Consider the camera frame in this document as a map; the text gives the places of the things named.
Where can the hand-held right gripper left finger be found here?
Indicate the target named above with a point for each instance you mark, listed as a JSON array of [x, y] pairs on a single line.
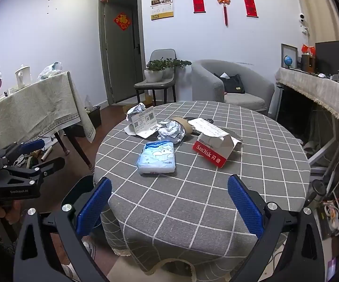
[[94, 208]]

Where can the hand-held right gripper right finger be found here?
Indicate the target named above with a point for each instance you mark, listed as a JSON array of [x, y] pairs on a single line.
[[245, 208]]

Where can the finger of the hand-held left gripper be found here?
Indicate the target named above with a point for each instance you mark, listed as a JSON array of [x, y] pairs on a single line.
[[34, 146], [53, 164]]

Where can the red and white carton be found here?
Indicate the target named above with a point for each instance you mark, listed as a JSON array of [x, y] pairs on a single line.
[[209, 152]]

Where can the blue tissue pack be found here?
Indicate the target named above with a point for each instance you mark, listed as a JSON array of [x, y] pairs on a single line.
[[156, 158]]

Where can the white barcode card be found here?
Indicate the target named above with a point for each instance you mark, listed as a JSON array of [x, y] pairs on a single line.
[[209, 127]]

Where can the wide cardboard tape core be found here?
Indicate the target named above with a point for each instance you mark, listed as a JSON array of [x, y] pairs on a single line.
[[188, 127]]

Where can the white printed card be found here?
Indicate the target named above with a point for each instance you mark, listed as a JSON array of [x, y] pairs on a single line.
[[143, 120]]

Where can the dark wooden table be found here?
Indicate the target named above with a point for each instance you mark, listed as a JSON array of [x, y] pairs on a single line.
[[78, 149]]

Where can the black floor basket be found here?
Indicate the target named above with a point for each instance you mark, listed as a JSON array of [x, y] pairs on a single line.
[[93, 120]]

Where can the round table, grey checked cloth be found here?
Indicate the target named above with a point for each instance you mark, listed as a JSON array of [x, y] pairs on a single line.
[[187, 199]]

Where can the white kettle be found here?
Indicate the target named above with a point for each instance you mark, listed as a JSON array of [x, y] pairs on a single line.
[[22, 77]]

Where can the white plastic bag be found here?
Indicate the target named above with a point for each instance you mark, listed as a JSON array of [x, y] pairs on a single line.
[[50, 70]]

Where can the flat cardboard box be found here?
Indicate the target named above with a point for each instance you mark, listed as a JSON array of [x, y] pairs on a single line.
[[148, 100]]

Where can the grey-green door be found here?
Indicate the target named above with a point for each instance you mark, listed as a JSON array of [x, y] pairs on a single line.
[[122, 64]]

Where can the black handbag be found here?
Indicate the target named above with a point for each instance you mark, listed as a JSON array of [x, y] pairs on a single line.
[[231, 85]]

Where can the grey armchair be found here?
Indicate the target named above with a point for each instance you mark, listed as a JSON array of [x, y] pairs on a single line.
[[207, 85]]

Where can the potted plant in white pot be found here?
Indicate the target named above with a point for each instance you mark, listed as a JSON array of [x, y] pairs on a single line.
[[153, 76]]

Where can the white tissue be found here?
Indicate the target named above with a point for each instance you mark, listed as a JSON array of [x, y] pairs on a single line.
[[225, 75]]

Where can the long counter, patterned cloth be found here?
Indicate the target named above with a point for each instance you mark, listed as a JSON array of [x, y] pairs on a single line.
[[319, 88]]

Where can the red diamond door sticker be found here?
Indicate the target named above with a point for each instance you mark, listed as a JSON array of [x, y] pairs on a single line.
[[122, 21]]

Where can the white computer mouse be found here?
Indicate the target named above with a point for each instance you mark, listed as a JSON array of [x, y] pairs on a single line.
[[323, 75]]

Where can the small blue globe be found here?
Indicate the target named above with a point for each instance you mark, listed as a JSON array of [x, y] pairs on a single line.
[[288, 60]]

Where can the grey dining chair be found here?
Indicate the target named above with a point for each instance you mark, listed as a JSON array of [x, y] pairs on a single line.
[[163, 55]]

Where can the brown wooden box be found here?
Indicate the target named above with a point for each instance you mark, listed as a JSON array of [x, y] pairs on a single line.
[[307, 63]]

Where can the small potted bonsai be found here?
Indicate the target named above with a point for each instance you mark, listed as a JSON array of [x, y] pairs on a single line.
[[181, 63]]

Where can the framed picture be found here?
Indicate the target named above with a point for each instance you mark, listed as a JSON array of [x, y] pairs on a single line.
[[289, 50]]

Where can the small red flags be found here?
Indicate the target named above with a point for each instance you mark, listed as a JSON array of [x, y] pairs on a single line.
[[306, 48]]

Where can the black monitor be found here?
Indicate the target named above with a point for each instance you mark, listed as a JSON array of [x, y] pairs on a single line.
[[329, 55]]

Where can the beige curtain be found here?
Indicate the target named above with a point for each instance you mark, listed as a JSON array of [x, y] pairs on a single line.
[[319, 11]]

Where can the white desk frame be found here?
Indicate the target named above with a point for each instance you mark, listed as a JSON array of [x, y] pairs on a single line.
[[323, 154]]

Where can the wall calendar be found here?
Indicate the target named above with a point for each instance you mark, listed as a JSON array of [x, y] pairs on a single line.
[[162, 8]]

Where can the white security camera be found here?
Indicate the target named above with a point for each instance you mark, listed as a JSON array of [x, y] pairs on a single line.
[[302, 17]]

